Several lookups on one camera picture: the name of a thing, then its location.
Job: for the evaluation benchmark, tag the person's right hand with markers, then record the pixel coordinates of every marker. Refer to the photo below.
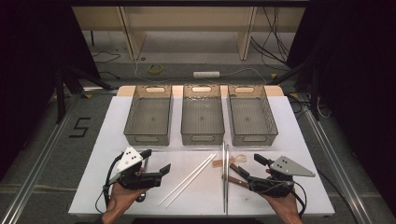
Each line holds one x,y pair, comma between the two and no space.
288,205

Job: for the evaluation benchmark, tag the white power strip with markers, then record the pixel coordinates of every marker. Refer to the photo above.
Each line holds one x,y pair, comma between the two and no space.
206,74

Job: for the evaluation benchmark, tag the beige wooden desk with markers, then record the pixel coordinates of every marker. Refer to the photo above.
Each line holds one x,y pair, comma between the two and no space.
186,18

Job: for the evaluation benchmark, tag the black stand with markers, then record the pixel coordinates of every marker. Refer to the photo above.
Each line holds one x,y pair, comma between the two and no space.
60,93
315,102

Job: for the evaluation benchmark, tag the yellow tape roll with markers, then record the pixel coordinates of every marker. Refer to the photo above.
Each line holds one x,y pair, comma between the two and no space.
150,69

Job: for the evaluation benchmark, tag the wooden spoon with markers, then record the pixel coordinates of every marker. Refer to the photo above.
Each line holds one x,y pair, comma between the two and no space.
219,163

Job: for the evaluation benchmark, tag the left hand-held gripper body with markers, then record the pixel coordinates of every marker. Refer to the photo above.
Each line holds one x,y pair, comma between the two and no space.
129,160

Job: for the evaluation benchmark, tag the person's dark clothing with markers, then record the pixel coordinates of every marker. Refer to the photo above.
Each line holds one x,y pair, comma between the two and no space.
199,221

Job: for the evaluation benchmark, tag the aluminium floor rail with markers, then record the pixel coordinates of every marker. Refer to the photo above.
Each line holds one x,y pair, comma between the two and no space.
99,90
341,174
39,161

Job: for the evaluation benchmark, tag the grey translucent plastic bin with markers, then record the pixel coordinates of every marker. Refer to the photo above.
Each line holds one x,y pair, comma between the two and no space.
149,116
250,118
202,118

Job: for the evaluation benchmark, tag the person's left hand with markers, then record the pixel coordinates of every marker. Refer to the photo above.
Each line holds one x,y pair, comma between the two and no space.
123,199

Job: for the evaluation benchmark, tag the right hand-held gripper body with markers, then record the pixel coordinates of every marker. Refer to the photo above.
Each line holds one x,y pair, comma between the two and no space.
288,168

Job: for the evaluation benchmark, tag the black curtain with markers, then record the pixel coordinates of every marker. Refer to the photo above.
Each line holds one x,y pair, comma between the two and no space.
358,77
28,62

